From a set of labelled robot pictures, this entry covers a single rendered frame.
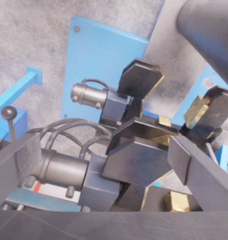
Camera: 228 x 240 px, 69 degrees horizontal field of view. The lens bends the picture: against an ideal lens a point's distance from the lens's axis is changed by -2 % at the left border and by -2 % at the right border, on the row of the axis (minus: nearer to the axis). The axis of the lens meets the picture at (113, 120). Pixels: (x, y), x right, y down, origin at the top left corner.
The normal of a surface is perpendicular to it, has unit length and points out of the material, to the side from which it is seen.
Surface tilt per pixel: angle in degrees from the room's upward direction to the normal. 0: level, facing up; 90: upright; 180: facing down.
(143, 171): 0
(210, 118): 0
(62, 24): 0
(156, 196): 90
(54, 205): 90
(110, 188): 90
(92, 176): 90
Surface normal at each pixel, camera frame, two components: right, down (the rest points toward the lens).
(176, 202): 0.27, -0.73
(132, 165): -0.11, 0.62
